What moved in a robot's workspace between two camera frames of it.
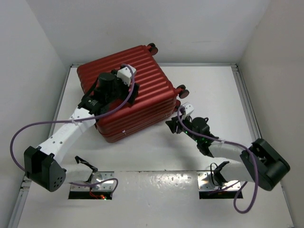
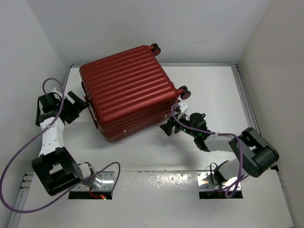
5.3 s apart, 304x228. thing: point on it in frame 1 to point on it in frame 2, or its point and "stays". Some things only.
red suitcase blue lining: x=156 y=101 stays
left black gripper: x=117 y=80 to x=75 y=110
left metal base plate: x=98 y=176 stays
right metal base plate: x=206 y=182 stays
